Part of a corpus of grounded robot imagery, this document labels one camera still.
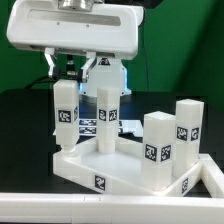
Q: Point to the black camera stand pole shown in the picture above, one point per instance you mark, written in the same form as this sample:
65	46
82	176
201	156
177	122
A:
70	67

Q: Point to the white sheet with markers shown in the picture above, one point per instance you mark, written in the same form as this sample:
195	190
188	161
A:
89	127

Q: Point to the white front fence bar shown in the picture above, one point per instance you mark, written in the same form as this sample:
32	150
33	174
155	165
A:
105	209

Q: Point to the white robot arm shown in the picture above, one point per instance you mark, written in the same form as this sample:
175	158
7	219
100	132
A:
107	71

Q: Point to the white fence bar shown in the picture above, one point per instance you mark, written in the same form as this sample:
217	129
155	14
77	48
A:
212	176
105	209

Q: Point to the white right fence bar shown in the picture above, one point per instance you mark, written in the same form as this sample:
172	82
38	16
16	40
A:
212	176

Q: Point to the white desk top tray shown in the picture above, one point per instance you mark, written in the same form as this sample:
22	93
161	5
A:
118	173

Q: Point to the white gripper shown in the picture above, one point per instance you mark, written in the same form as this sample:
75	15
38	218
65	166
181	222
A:
108	30

